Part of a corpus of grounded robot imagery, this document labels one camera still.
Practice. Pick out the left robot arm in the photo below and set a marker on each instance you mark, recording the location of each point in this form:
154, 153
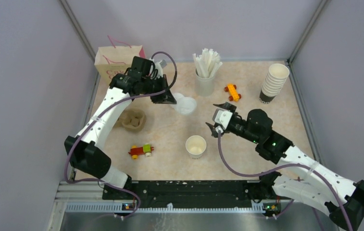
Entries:
144, 78

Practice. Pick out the aluminium frame rail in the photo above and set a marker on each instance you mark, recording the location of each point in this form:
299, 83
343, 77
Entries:
304, 113

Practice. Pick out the white paper cup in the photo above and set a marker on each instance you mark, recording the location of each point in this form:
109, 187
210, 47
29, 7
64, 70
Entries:
195, 146

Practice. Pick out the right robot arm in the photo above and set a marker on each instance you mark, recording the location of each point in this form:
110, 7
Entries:
296, 175

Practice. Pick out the paper cakes gift bag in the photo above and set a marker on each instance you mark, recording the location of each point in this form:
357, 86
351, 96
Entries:
116, 59

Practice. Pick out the brown pulp cup carrier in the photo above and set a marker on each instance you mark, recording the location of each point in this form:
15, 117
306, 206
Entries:
132, 120

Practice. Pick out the red green toy car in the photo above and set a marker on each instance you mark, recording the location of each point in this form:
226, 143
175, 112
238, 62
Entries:
145, 150

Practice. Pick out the white plastic cup lid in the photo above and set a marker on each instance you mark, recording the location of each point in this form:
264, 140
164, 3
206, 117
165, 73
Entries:
185, 105

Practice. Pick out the stack of paper cups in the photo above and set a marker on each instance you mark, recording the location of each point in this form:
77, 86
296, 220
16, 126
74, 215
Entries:
273, 83

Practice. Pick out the orange toy car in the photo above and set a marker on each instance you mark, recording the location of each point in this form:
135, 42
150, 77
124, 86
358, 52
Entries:
234, 96

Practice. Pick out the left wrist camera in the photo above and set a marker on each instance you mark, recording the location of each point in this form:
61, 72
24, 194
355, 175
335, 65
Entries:
158, 69

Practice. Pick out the white straw holder cup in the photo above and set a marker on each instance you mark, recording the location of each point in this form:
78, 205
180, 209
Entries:
204, 86

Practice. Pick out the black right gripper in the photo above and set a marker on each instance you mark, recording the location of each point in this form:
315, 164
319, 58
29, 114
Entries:
227, 106

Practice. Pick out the stack of white lids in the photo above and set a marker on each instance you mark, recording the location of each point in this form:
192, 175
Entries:
177, 97

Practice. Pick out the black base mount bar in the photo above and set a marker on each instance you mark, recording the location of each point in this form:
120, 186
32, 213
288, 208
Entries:
194, 193

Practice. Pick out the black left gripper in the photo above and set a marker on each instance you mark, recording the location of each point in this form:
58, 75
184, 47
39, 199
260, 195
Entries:
166, 97

